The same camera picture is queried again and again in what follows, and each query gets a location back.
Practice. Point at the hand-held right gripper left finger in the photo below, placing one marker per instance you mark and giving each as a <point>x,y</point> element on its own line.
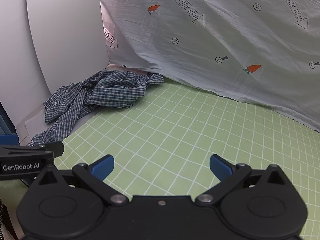
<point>103,166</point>

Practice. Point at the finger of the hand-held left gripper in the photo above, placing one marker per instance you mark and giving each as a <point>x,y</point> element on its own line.
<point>56,148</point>

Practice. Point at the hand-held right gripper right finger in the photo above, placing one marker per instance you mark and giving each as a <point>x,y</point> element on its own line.
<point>220,166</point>

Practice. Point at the blue plaid shirt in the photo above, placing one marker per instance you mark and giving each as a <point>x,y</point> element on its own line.
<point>112,90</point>

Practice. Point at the blue plastic object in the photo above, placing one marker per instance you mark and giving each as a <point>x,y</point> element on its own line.
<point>8,140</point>

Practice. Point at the dark teal panel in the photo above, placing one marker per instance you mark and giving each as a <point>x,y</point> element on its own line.
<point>5,122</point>

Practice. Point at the green grid mat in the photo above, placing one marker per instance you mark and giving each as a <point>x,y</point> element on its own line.
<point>175,130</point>

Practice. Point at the carrot print grey sheet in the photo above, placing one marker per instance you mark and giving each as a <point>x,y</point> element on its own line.
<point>212,30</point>

